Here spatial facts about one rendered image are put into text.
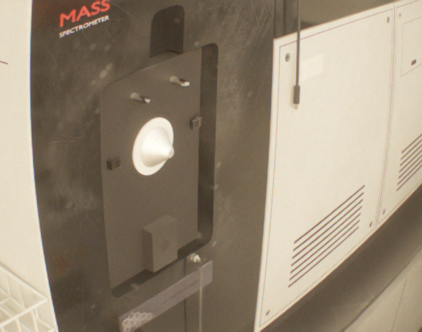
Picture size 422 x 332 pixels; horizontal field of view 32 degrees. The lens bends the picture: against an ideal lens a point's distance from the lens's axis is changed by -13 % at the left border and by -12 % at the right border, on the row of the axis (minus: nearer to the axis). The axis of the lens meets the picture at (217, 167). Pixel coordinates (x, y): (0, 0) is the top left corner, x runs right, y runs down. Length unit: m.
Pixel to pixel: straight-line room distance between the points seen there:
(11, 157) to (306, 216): 0.58
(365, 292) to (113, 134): 0.76
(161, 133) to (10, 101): 0.22
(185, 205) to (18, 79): 0.34
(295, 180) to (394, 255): 0.49
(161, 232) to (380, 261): 0.72
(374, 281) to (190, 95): 0.70
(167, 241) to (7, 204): 0.23
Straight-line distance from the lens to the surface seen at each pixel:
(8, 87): 0.72
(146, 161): 0.85
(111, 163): 0.81
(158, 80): 0.84
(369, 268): 1.52
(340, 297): 1.43
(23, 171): 0.74
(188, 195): 0.95
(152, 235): 0.89
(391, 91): 1.38
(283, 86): 1.03
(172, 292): 0.97
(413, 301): 1.79
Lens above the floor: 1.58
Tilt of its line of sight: 27 degrees down
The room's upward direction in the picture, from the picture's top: 2 degrees clockwise
